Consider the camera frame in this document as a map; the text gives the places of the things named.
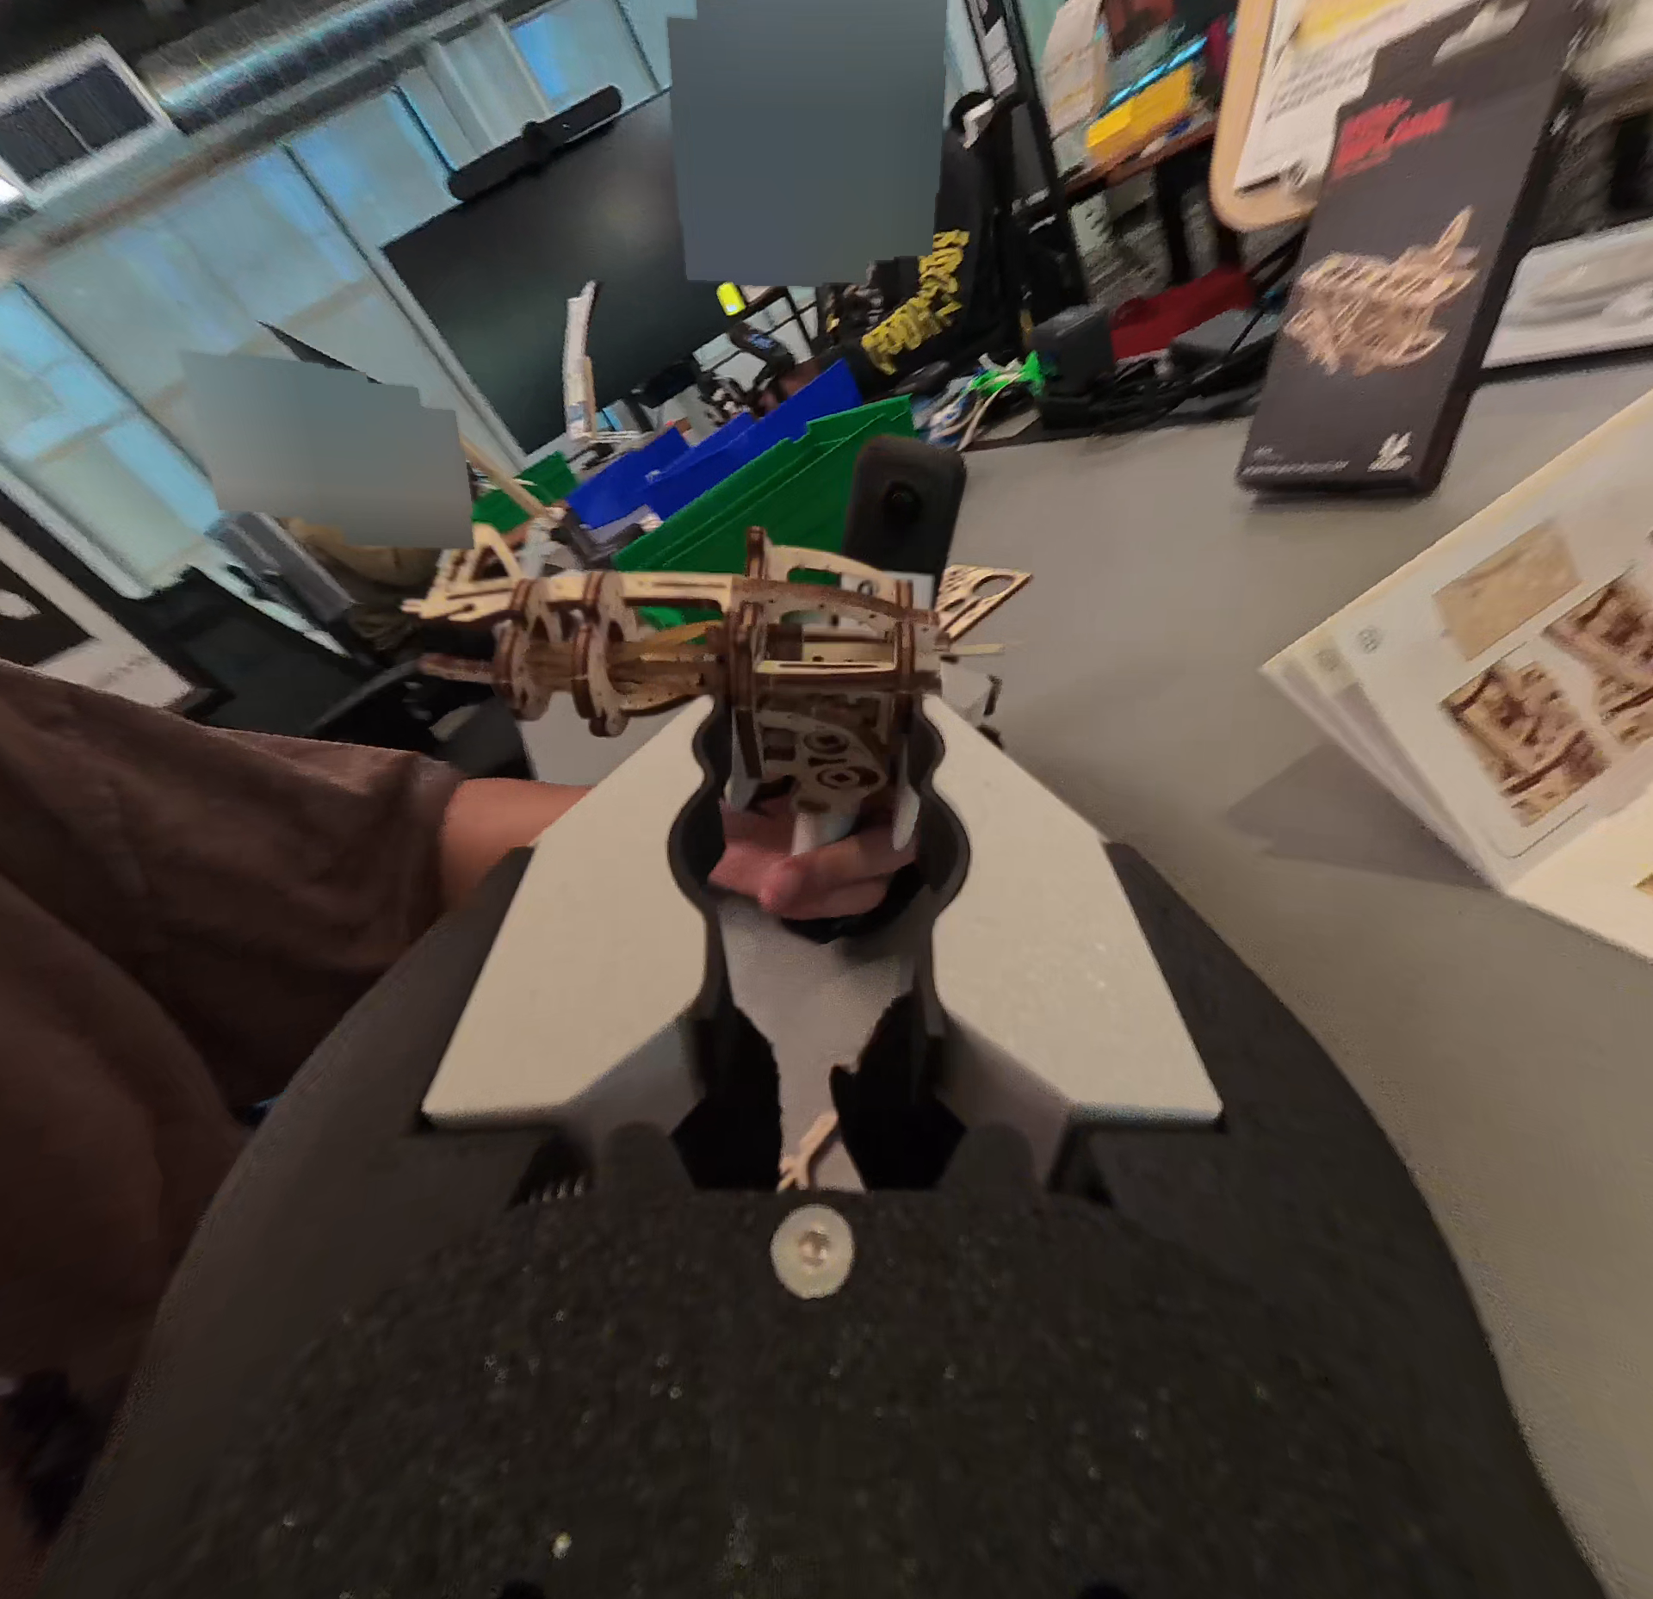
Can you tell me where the thin wooden stick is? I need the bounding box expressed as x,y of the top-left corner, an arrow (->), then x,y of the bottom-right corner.
455,435 -> 560,524

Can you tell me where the yellow box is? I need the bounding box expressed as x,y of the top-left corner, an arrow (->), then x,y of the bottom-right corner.
1081,66 -> 1199,163

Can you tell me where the small green plastic bin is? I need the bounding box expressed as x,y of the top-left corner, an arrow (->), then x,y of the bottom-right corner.
470,452 -> 579,531

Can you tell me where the large green plastic bin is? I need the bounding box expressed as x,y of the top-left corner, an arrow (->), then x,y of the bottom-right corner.
610,393 -> 926,633

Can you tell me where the person's left forearm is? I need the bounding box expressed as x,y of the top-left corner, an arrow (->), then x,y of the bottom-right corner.
0,660 -> 599,910

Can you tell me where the person's left hand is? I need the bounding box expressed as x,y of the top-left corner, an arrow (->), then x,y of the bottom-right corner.
709,805 -> 925,922

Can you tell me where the black metal shelf rack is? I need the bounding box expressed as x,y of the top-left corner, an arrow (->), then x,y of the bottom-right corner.
992,0 -> 1300,316

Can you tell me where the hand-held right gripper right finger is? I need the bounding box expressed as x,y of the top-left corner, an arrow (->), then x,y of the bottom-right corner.
904,695 -> 1224,1136

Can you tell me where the black white marker sign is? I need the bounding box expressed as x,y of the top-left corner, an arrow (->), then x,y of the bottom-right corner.
0,486 -> 198,712

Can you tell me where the plywood sheet with paper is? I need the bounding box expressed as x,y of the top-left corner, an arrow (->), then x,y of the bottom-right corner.
1207,0 -> 1632,235

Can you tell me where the large black monitor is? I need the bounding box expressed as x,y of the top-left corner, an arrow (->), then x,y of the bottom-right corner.
381,99 -> 728,457

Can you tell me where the black cable bundle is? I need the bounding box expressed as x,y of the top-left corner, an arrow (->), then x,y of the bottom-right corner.
1095,331 -> 1276,436

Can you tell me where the black square device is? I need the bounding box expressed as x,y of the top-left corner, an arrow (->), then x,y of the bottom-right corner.
1030,304 -> 1121,400

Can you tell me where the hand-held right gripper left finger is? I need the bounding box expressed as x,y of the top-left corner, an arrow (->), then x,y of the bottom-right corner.
422,695 -> 732,1136

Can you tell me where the small wooden model part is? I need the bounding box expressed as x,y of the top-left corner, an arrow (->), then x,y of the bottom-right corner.
775,1107 -> 844,1195

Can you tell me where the white box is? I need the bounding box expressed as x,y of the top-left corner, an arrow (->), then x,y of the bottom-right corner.
1479,221 -> 1653,374

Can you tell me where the wooden model assembly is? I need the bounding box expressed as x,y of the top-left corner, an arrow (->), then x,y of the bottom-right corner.
400,528 -> 1035,852

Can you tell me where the instruction booklet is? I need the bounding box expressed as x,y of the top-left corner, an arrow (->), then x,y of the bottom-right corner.
1259,392 -> 1653,959

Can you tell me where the black model kit box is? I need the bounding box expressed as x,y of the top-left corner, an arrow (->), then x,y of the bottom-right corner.
1233,68 -> 1588,499

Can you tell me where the blue plastic bin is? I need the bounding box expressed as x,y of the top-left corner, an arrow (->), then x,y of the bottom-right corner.
565,424 -> 703,531
642,359 -> 863,519

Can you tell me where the black speaker bar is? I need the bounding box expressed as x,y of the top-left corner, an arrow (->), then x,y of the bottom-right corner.
444,85 -> 625,204

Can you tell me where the silver ventilation duct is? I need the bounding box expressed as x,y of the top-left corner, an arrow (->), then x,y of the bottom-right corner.
134,0 -> 706,135

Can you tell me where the red box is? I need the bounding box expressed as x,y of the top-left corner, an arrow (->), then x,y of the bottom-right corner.
1107,266 -> 1264,364

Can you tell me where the ceiling air vent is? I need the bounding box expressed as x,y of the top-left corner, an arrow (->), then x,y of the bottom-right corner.
0,47 -> 172,209

